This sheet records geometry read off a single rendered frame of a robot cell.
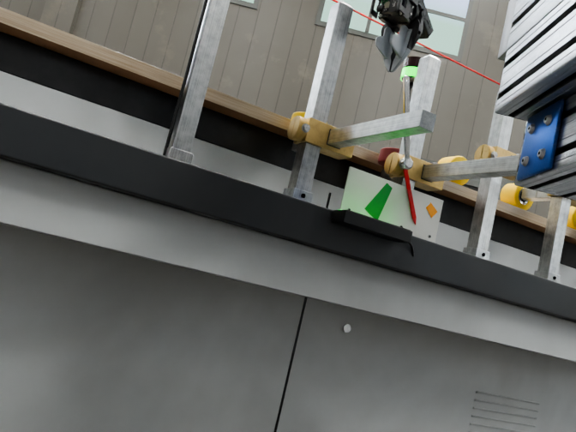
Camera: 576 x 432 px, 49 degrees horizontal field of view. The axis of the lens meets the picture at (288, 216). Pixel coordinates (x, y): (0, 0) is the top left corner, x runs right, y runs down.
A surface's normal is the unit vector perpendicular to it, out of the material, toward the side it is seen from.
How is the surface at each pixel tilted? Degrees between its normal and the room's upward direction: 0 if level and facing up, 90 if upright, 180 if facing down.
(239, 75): 90
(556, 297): 90
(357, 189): 90
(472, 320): 90
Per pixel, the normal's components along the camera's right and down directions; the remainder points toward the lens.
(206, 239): 0.47, 0.00
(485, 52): 0.07, -0.11
